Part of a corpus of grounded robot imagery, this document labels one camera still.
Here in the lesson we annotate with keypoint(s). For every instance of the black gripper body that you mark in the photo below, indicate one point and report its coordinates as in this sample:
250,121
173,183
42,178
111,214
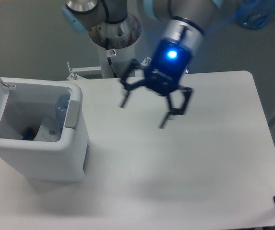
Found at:
166,68

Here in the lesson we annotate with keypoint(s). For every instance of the clear plastic water bottle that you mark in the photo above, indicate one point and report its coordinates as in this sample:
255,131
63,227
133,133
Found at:
61,108

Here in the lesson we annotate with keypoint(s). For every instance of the white paper wrapper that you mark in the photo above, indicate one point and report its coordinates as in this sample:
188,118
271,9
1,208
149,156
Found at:
48,131

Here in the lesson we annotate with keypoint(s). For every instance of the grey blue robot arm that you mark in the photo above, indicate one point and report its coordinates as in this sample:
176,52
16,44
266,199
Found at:
187,21

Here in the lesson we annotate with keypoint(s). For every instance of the white open trash can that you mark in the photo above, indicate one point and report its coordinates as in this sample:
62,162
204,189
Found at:
24,103

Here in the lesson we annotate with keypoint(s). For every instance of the blue orange trash item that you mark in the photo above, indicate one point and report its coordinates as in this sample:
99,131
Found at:
30,134

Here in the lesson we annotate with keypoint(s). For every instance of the blue plastic bag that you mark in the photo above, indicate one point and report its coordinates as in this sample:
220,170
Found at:
254,14

